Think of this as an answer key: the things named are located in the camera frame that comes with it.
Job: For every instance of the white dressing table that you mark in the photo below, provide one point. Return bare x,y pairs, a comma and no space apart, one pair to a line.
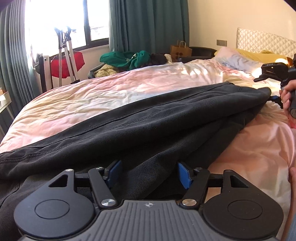
4,102

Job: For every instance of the yellow knitted blanket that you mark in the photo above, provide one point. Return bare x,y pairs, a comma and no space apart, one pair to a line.
106,70

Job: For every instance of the wall switch panel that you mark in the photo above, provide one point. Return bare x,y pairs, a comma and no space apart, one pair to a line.
222,42

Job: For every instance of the teal curtain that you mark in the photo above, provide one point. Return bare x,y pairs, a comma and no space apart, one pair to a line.
11,58
148,23

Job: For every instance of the black clothes pile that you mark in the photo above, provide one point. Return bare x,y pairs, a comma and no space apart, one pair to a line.
158,58

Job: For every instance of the red cloth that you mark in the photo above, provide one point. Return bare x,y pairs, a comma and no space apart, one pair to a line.
77,62

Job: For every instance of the black armchair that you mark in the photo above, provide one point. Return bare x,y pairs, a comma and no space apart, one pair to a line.
201,53

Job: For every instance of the bed with pink duvet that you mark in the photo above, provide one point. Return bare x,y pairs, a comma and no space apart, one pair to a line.
111,90

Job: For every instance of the person's leg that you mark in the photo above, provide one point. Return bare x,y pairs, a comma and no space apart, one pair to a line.
291,229

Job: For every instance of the person's right forearm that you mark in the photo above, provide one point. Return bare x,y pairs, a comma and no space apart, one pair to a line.
293,176

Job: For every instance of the yellow pillow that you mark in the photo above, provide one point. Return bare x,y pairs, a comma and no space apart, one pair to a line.
254,55

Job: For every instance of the black pants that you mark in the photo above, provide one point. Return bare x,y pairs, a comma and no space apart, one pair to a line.
138,125

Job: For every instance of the garment steamer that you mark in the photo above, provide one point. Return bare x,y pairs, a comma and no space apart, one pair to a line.
69,55

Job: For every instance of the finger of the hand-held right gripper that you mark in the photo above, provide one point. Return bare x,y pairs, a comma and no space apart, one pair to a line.
274,99

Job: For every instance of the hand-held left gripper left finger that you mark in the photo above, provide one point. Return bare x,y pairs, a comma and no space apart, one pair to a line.
115,171

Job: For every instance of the white cloth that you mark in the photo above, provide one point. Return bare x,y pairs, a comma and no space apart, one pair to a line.
168,58

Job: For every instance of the white quilted headboard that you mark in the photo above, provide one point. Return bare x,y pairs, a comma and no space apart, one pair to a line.
263,39

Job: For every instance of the dark framed window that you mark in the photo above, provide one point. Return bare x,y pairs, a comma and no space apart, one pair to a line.
69,20

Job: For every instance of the green garment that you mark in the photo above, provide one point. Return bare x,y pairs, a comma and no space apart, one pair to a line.
120,59

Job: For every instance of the person's right hand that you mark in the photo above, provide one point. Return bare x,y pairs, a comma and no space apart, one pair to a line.
285,102

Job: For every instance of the brown paper bag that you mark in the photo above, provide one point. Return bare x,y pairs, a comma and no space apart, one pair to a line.
180,49

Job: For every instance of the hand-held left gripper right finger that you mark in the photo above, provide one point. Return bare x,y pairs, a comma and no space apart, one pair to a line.
184,174

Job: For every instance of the pastel pillow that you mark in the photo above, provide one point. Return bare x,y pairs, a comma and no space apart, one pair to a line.
235,60

